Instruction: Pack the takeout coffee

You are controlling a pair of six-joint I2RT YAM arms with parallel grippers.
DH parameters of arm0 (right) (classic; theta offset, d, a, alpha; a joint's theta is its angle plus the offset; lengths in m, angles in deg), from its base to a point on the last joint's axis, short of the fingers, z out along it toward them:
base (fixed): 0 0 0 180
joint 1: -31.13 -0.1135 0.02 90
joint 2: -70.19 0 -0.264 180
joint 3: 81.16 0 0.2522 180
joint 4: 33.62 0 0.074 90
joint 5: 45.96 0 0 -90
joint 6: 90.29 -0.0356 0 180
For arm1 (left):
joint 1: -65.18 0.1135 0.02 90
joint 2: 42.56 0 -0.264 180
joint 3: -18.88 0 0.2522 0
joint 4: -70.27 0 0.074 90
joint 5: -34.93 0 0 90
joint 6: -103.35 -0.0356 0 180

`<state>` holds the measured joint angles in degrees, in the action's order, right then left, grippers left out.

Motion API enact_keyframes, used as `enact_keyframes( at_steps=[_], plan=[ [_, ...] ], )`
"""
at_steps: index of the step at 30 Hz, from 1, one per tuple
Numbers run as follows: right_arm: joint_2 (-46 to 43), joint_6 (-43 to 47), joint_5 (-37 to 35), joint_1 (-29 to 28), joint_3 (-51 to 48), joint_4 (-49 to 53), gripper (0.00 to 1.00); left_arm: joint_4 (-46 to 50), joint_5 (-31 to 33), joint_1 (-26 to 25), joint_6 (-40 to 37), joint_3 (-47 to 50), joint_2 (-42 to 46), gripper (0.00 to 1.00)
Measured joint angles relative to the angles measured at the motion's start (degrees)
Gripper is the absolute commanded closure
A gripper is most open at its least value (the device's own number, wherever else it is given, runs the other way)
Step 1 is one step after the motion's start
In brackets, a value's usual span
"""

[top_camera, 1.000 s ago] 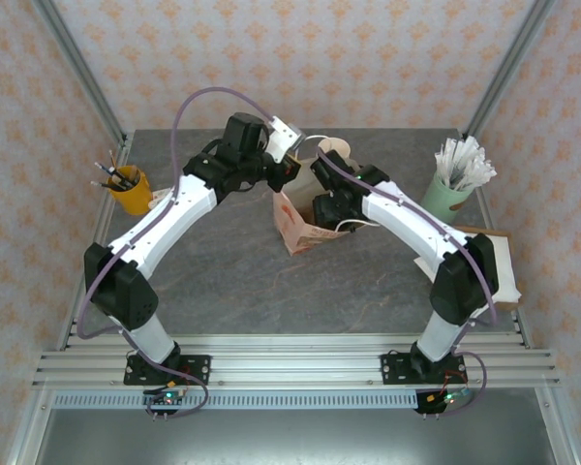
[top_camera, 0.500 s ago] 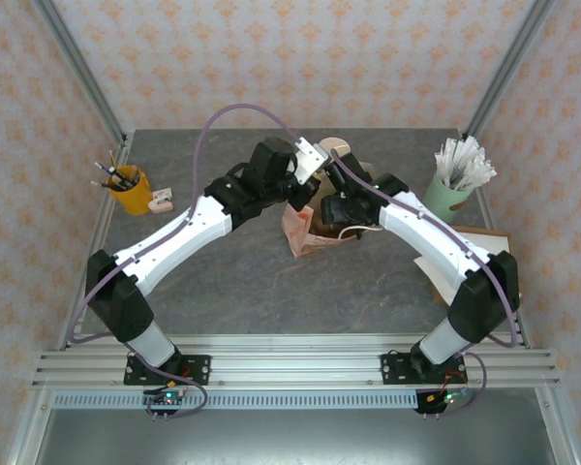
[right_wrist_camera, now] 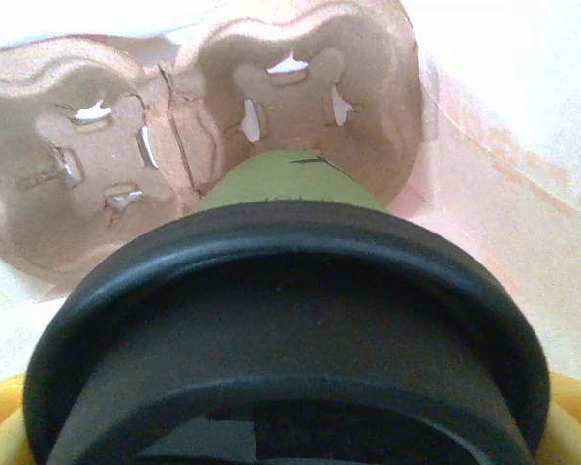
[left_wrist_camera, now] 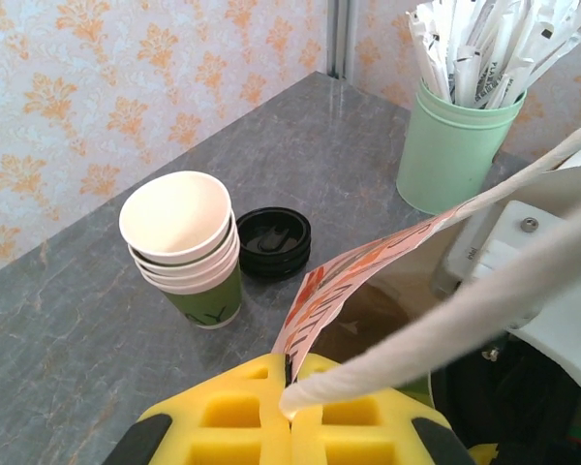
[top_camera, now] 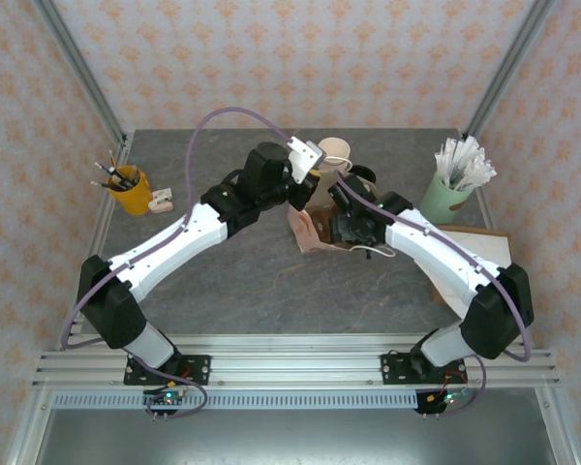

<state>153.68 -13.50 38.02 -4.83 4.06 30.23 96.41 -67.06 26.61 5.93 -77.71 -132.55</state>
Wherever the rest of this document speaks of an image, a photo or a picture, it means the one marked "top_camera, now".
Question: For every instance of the donut print paper bag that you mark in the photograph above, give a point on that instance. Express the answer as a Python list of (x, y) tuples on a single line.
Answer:
[(310, 237)]

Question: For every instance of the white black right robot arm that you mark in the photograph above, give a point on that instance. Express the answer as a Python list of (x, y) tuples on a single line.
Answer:
[(440, 252)]

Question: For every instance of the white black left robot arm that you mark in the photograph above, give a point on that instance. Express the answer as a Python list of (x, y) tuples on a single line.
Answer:
[(174, 247)]

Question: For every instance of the stack of black lids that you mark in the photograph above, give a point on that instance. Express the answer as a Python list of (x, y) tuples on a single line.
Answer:
[(365, 173)]

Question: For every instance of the stack of green paper cups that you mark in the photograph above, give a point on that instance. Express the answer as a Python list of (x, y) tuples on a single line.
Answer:
[(334, 147)]

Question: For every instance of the mint green holder cup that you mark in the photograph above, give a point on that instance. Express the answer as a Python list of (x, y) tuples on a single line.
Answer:
[(440, 201)]

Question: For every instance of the small white pink box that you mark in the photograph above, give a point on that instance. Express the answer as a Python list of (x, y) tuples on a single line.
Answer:
[(160, 201)]

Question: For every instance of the bundle of wrapped straws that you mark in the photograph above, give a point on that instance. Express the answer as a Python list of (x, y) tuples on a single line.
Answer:
[(465, 160)]

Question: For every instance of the white paper napkins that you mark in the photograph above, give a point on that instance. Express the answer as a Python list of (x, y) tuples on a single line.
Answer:
[(484, 247)]

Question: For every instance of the wooden stick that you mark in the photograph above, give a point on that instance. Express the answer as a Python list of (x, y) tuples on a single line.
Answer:
[(132, 175)]

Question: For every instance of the yellow pen cup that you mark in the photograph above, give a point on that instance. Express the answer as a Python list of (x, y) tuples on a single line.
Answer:
[(133, 198)]

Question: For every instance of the right circuit board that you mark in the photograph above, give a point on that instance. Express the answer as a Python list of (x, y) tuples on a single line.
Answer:
[(448, 398)]

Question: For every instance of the circuit board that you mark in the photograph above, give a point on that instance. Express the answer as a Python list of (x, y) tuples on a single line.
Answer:
[(448, 398), (167, 398)]

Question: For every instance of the grey metal plate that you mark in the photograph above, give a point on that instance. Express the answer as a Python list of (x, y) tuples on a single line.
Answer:
[(295, 436)]

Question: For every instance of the left circuit board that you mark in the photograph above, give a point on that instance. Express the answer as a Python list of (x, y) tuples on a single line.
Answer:
[(167, 398)]

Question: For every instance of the black right mount plate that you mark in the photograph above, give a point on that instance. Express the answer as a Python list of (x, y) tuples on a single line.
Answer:
[(392, 368)]

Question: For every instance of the black mount plate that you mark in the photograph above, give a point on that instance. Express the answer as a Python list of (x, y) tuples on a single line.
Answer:
[(198, 363), (392, 368)]

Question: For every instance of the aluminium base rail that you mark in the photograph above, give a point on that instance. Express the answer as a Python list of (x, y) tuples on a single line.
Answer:
[(295, 361)]

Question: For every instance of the black left mount plate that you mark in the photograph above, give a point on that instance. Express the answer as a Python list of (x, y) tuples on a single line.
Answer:
[(198, 363)]

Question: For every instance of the right aluminium frame post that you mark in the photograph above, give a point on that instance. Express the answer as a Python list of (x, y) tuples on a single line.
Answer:
[(508, 68)]

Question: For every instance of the aluminium frame post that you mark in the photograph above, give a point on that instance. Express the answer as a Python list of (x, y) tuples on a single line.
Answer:
[(77, 63), (508, 68)]

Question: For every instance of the left aluminium frame post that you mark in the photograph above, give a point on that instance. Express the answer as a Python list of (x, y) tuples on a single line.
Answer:
[(77, 63)]

